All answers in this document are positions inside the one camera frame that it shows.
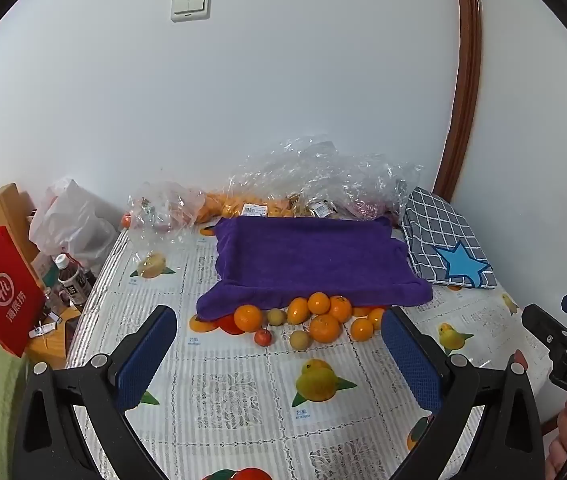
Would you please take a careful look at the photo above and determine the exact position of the clear plastic bag of oranges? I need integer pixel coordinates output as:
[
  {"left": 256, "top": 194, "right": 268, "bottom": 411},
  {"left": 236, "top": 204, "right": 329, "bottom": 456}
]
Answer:
[{"left": 198, "top": 135, "right": 344, "bottom": 223}]

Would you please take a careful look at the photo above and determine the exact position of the wooden chair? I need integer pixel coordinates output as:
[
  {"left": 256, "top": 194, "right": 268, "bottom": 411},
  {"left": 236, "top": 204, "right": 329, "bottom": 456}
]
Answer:
[{"left": 0, "top": 183, "right": 39, "bottom": 261}]

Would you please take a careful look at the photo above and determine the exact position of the oval orange mandarin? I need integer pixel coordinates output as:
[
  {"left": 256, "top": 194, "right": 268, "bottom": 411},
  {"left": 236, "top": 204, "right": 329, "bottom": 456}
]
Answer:
[{"left": 287, "top": 297, "right": 311, "bottom": 325}]

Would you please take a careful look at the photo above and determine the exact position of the grey plaid cloth blue star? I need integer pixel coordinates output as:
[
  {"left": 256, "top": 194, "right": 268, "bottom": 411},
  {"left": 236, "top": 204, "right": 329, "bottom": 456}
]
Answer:
[{"left": 402, "top": 187, "right": 495, "bottom": 291}]

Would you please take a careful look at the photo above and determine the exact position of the white plastic bag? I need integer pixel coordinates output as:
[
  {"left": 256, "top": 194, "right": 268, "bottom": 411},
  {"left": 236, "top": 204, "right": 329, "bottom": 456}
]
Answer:
[{"left": 29, "top": 177, "right": 121, "bottom": 271}]

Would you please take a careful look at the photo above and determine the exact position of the person's right hand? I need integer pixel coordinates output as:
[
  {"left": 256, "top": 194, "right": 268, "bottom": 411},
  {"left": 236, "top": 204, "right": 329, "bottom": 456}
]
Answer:
[{"left": 546, "top": 399, "right": 567, "bottom": 480}]

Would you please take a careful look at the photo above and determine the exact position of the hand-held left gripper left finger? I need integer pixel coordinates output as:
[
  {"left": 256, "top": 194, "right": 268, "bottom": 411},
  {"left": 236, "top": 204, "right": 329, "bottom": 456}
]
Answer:
[{"left": 10, "top": 304, "right": 179, "bottom": 480}]

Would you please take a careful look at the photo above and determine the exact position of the clear plastic bag dark fruit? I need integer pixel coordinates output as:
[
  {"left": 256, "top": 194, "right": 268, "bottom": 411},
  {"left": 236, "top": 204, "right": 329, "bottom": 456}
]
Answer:
[{"left": 333, "top": 155, "right": 424, "bottom": 223}]

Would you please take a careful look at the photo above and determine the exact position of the white light switch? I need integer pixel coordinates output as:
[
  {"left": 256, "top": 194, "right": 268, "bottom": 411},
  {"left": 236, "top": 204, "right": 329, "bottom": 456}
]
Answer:
[{"left": 170, "top": 0, "right": 211, "bottom": 23}]

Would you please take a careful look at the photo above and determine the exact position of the fruit print tablecloth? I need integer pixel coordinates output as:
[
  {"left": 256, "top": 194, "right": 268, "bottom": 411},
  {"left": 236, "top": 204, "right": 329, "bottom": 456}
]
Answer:
[{"left": 66, "top": 220, "right": 554, "bottom": 480}]

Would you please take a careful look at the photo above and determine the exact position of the clear plastic bag red fruit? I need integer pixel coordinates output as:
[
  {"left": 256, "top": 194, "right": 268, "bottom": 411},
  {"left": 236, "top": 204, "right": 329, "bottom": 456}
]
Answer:
[{"left": 127, "top": 181, "right": 209, "bottom": 247}]

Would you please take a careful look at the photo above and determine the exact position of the dark drink bottle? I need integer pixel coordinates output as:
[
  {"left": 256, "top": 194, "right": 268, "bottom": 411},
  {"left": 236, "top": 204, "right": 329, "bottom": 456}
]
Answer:
[{"left": 54, "top": 254, "right": 89, "bottom": 308}]

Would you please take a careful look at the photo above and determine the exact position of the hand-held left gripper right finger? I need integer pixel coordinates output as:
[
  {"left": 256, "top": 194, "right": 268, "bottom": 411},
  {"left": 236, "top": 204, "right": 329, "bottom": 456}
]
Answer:
[{"left": 381, "top": 306, "right": 547, "bottom": 480}]

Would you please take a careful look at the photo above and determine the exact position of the wooden side table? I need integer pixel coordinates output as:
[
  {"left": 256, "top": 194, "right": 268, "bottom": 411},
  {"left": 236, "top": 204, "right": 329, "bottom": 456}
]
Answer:
[{"left": 24, "top": 305, "right": 82, "bottom": 362}]

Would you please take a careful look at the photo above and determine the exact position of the purple towel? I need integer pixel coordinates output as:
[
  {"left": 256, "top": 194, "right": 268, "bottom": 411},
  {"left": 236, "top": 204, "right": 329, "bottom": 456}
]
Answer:
[{"left": 196, "top": 216, "right": 433, "bottom": 322}]

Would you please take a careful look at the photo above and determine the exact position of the red paper bag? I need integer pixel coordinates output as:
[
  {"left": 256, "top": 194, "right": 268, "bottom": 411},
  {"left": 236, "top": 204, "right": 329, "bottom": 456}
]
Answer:
[{"left": 0, "top": 212, "right": 49, "bottom": 358}]

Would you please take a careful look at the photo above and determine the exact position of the brown wooden door frame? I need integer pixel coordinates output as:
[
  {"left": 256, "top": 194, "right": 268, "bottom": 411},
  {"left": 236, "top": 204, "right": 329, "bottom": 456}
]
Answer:
[{"left": 433, "top": 0, "right": 484, "bottom": 206}]

